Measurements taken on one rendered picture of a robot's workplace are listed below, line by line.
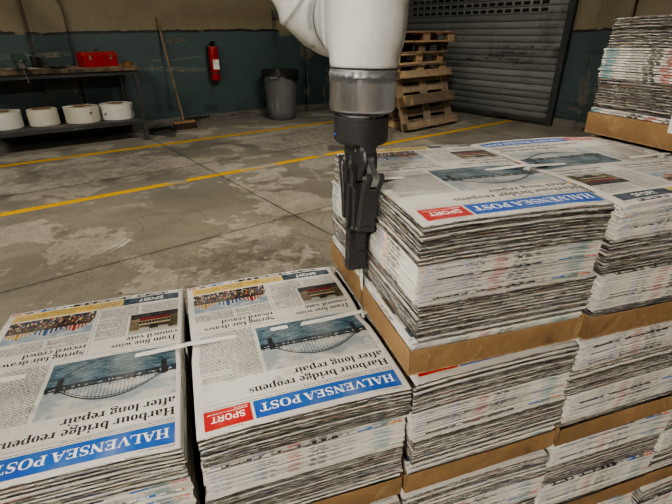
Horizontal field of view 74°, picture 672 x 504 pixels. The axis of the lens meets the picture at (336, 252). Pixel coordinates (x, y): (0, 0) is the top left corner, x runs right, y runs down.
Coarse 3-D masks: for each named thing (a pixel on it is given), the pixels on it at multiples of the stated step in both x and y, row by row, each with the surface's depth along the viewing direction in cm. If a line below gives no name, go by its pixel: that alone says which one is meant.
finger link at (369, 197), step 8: (368, 176) 58; (384, 176) 59; (368, 184) 59; (368, 192) 60; (376, 192) 61; (360, 200) 62; (368, 200) 61; (376, 200) 61; (360, 208) 62; (368, 208) 62; (376, 208) 62; (360, 216) 62; (368, 216) 63; (360, 224) 63; (368, 224) 64
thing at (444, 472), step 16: (656, 400) 82; (608, 416) 79; (624, 416) 81; (640, 416) 82; (576, 432) 78; (592, 432) 80; (512, 448) 74; (528, 448) 75; (448, 464) 70; (464, 464) 71; (480, 464) 73; (400, 480) 68; (416, 480) 69; (432, 480) 71; (640, 480) 94; (336, 496) 65; (352, 496) 66; (368, 496) 67; (384, 496) 69; (592, 496) 90; (608, 496) 93
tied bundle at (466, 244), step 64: (384, 192) 62; (448, 192) 62; (512, 192) 62; (576, 192) 62; (384, 256) 64; (448, 256) 54; (512, 256) 57; (576, 256) 61; (448, 320) 59; (512, 320) 62
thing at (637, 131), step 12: (588, 120) 96; (600, 120) 93; (612, 120) 90; (624, 120) 88; (636, 120) 85; (600, 132) 94; (612, 132) 91; (624, 132) 88; (636, 132) 86; (648, 132) 84; (660, 132) 82; (648, 144) 84; (660, 144) 82; (648, 480) 96
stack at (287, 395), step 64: (64, 320) 74; (128, 320) 74; (192, 320) 74; (256, 320) 74; (320, 320) 74; (0, 384) 61; (64, 384) 60; (128, 384) 60; (192, 384) 74; (256, 384) 60; (320, 384) 60; (384, 384) 60; (448, 384) 62; (512, 384) 67; (576, 384) 73; (640, 384) 78; (0, 448) 51; (64, 448) 51; (128, 448) 51; (192, 448) 60; (256, 448) 56; (320, 448) 60; (384, 448) 64; (448, 448) 69; (576, 448) 81; (640, 448) 89
